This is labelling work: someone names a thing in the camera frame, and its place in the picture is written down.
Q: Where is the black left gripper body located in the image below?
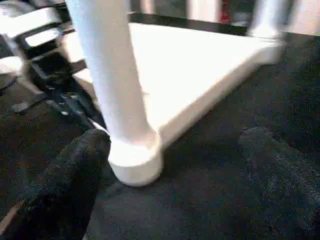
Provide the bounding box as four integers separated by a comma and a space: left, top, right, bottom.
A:
27, 50, 98, 108

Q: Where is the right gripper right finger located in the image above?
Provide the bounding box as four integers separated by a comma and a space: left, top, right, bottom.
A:
239, 126, 320, 240

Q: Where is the white cabinet with glass doors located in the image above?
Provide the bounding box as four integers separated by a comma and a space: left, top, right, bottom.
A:
127, 0, 320, 36

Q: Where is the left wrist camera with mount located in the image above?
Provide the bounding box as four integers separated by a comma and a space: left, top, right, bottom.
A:
0, 0, 76, 66

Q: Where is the white plastic table top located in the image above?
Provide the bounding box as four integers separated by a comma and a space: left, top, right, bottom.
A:
60, 22, 286, 187

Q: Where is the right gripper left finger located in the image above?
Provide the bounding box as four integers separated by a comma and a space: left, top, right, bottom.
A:
0, 129, 113, 240

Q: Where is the black work mat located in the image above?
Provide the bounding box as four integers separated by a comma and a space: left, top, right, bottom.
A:
0, 30, 320, 240

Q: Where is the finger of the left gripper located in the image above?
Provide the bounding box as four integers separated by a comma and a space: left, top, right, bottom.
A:
59, 95, 110, 135

